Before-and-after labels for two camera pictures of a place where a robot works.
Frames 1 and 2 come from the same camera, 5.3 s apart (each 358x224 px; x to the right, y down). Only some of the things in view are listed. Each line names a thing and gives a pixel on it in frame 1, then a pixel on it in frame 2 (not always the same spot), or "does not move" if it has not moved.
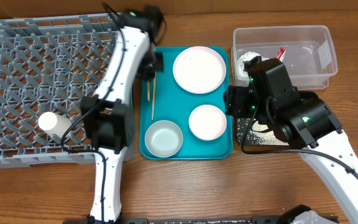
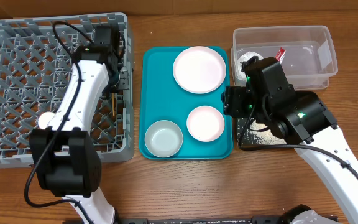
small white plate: x=207 y=122 does not move
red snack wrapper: x=280 y=54 does not move
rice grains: x=257 y=138 does not move
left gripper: x=159 y=66 → x=115 y=89
